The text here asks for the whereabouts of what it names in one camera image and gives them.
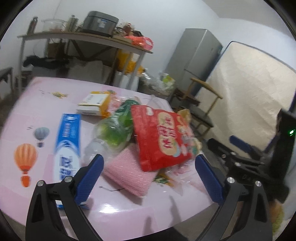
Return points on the wooden chair black seat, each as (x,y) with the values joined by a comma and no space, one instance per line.
(185,96)

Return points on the metal thermos bottle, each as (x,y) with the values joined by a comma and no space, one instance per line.
(32,25)

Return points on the pink cleaning cloth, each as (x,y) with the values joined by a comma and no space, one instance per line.
(125,171)

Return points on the silver refrigerator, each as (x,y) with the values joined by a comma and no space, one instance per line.
(195,56)

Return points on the grey rice cooker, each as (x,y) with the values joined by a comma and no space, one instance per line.
(99,23)

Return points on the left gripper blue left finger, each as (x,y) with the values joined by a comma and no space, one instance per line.
(86,178)

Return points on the white storage box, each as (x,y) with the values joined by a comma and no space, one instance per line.
(123,82)

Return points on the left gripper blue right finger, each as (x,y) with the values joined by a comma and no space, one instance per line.
(210,180)

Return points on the brown cardboard box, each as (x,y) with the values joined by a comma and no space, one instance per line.
(158,88)

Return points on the white mattress blue edge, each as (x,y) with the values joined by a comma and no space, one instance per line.
(254,86)

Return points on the yellow plastic bag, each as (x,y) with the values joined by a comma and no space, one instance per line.
(125,62)

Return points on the clear glass bowl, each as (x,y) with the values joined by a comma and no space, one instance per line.
(53,25)

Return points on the red snack bag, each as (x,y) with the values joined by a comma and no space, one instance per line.
(163,138)

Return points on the white sack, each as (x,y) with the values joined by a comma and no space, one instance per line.
(92,71)

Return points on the green drink bottle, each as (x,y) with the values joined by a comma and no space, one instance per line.
(112,134)

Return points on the black clothing pile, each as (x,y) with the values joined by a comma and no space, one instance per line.
(48,63)

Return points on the orange red plastic bag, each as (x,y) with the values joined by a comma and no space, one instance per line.
(143,42)

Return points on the clear red plastic wrapper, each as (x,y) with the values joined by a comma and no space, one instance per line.
(115,101)

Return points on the yellow white medicine box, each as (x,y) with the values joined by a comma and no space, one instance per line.
(96,104)

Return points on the blue white toothpaste box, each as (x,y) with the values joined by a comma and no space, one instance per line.
(67,148)

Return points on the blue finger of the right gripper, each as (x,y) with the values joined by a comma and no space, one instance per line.
(245,147)

